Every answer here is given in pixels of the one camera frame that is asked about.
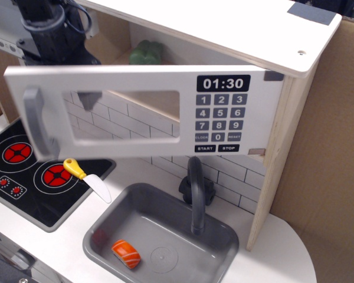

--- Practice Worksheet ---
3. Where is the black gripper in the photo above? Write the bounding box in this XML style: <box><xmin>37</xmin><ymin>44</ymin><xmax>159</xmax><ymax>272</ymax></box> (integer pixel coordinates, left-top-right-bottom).
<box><xmin>17</xmin><ymin>17</ymin><xmax>102</xmax><ymax>111</ymax></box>

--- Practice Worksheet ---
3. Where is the white toy microwave door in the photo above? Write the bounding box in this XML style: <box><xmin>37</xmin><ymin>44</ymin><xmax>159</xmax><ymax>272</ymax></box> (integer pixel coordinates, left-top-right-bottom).
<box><xmin>4</xmin><ymin>65</ymin><xmax>284</xmax><ymax>159</ymax></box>

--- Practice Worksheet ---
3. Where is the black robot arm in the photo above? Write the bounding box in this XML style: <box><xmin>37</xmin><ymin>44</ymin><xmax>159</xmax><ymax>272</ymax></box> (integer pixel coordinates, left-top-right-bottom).
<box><xmin>15</xmin><ymin>1</ymin><xmax>101</xmax><ymax>65</ymax></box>

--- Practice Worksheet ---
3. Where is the wooden microwave cabinet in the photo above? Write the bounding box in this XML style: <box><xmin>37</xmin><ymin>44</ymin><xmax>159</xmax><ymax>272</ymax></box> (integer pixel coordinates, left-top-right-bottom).
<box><xmin>82</xmin><ymin>1</ymin><xmax>342</xmax><ymax>250</ymax></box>

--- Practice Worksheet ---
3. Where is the green toy vegetable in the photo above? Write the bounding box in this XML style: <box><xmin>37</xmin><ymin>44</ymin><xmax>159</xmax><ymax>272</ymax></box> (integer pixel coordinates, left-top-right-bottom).
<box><xmin>129</xmin><ymin>40</ymin><xmax>163</xmax><ymax>65</ymax></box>

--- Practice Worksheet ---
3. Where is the black toy stove top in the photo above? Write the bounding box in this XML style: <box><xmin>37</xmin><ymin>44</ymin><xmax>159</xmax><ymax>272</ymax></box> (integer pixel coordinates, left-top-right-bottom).
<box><xmin>0</xmin><ymin>117</ymin><xmax>117</xmax><ymax>233</ymax></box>

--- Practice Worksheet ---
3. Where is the grey range hood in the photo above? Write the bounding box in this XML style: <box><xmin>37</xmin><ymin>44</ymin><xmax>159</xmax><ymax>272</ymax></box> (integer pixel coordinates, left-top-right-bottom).
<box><xmin>0</xmin><ymin>1</ymin><xmax>40</xmax><ymax>65</ymax></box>

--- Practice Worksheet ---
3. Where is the grey toy sink basin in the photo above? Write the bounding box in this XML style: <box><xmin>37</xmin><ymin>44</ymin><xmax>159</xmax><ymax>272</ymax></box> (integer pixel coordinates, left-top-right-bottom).
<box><xmin>83</xmin><ymin>183</ymin><xmax>239</xmax><ymax>282</ymax></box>

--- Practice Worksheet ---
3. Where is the dark grey toy faucet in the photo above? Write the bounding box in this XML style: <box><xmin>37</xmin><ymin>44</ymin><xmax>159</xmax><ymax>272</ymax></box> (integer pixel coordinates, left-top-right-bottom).
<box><xmin>179</xmin><ymin>156</ymin><xmax>215</xmax><ymax>236</ymax></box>

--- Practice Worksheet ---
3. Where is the orange salmon sushi toy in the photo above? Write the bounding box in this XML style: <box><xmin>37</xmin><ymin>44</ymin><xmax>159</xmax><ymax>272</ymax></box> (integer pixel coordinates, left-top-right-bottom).
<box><xmin>111</xmin><ymin>239</ymin><xmax>141</xmax><ymax>269</ymax></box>

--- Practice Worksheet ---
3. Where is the grey oven front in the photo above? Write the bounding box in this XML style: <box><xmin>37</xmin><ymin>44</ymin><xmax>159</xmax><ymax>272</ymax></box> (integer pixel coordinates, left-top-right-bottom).
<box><xmin>0</xmin><ymin>233</ymin><xmax>69</xmax><ymax>282</ymax></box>

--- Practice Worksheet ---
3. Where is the grey tape patch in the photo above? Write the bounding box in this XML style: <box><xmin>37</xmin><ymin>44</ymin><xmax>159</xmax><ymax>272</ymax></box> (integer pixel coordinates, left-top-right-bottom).
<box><xmin>287</xmin><ymin>2</ymin><xmax>336</xmax><ymax>25</ymax></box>

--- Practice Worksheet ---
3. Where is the brown cardboard panel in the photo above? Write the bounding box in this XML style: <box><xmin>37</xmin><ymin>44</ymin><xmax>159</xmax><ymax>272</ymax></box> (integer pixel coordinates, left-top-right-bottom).
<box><xmin>271</xmin><ymin>18</ymin><xmax>354</xmax><ymax>282</ymax></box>

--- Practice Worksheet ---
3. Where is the yellow handled toy knife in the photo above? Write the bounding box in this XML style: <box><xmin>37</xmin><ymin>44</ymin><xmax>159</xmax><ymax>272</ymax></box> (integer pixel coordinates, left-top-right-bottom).
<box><xmin>63</xmin><ymin>158</ymin><xmax>112</xmax><ymax>203</ymax></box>

